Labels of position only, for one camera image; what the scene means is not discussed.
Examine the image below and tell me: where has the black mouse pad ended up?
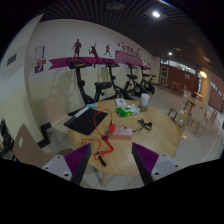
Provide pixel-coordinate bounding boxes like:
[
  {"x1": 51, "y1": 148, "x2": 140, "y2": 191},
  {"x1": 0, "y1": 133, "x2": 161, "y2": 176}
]
[{"x1": 63, "y1": 107, "x2": 109, "y2": 136}]

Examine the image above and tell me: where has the blue and orange marker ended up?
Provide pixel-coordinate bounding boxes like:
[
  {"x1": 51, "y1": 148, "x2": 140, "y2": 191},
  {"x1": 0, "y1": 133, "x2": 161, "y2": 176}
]
[{"x1": 86, "y1": 102, "x2": 102, "y2": 109}]

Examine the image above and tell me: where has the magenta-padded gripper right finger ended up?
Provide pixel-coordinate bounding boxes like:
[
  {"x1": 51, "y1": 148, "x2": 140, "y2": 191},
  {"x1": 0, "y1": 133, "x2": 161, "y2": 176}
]
[{"x1": 131, "y1": 142, "x2": 183, "y2": 186}]

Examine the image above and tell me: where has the pink power strip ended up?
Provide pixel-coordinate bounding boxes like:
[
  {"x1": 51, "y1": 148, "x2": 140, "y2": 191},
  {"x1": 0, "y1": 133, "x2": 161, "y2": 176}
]
[{"x1": 105, "y1": 125, "x2": 134, "y2": 141}]

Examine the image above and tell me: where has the framed wall poster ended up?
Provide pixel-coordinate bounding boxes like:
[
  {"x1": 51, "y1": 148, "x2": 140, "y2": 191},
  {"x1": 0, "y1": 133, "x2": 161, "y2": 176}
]
[{"x1": 34, "y1": 45, "x2": 46, "y2": 61}]

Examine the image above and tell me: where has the green wet wipes pack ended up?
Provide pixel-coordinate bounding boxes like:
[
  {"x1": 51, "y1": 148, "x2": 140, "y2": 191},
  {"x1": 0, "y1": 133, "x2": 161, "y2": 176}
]
[{"x1": 115, "y1": 105, "x2": 141, "y2": 118}]

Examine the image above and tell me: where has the white cup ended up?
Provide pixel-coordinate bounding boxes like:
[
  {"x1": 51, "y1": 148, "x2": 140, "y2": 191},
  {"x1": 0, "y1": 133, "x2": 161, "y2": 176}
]
[{"x1": 140, "y1": 93, "x2": 151, "y2": 108}]

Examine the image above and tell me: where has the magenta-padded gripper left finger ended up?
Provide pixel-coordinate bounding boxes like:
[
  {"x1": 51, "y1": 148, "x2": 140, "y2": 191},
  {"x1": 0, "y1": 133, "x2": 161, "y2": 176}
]
[{"x1": 41, "y1": 143, "x2": 92, "y2": 186}]

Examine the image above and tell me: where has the small white box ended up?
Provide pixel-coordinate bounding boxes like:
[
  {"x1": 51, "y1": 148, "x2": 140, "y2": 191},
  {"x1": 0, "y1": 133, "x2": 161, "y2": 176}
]
[{"x1": 114, "y1": 98, "x2": 128, "y2": 108}]

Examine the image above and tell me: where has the group of tables and chairs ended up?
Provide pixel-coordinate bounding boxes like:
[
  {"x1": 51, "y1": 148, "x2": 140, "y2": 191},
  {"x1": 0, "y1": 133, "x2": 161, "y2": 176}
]
[{"x1": 166, "y1": 89, "x2": 219, "y2": 134}]

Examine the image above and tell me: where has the black power cord with plug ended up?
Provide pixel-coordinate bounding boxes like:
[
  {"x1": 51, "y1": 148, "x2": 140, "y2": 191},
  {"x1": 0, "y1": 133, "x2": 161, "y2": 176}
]
[{"x1": 132, "y1": 118, "x2": 154, "y2": 134}]

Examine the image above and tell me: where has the light wooden chair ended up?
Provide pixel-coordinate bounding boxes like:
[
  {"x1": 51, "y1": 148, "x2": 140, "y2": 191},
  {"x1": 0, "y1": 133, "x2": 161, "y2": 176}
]
[
  {"x1": 12, "y1": 123, "x2": 73, "y2": 168},
  {"x1": 43, "y1": 94, "x2": 73, "y2": 134}
]

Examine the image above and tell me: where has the red charging cable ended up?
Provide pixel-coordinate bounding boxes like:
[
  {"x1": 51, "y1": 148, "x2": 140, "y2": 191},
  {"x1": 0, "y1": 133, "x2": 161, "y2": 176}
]
[{"x1": 80, "y1": 108, "x2": 117, "y2": 167}]

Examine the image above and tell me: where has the black exercise bike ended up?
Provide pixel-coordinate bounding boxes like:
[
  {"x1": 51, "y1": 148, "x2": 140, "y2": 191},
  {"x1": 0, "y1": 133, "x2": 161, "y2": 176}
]
[
  {"x1": 138, "y1": 64, "x2": 157, "y2": 95},
  {"x1": 102, "y1": 59, "x2": 134, "y2": 101},
  {"x1": 124, "y1": 62, "x2": 145, "y2": 98},
  {"x1": 65, "y1": 57, "x2": 113, "y2": 107}
]

